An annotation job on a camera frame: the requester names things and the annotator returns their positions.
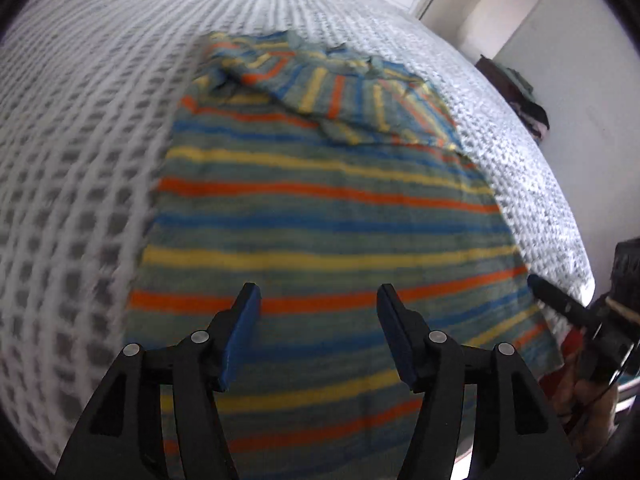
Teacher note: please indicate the orange fabric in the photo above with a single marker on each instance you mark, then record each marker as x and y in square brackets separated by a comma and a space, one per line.
[567, 355]

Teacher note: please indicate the striped knit shirt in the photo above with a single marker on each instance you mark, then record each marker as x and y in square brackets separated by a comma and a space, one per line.
[325, 220]

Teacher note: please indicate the person's right hand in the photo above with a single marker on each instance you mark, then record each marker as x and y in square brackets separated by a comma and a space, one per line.
[587, 410]

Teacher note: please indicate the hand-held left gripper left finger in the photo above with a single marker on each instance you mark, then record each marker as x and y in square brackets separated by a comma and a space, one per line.
[240, 340]

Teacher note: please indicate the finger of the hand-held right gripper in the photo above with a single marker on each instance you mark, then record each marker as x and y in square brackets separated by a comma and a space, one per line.
[560, 300]

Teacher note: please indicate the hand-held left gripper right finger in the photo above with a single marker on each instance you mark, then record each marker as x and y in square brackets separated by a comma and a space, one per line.
[400, 340]

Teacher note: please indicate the dark wooden dresser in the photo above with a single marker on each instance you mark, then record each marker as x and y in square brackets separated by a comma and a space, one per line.
[487, 72]

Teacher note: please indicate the pile of clothes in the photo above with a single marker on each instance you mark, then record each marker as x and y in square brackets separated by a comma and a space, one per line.
[525, 100]

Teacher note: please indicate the white grey woven bedspread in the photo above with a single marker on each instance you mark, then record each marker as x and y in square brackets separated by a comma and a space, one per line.
[75, 135]

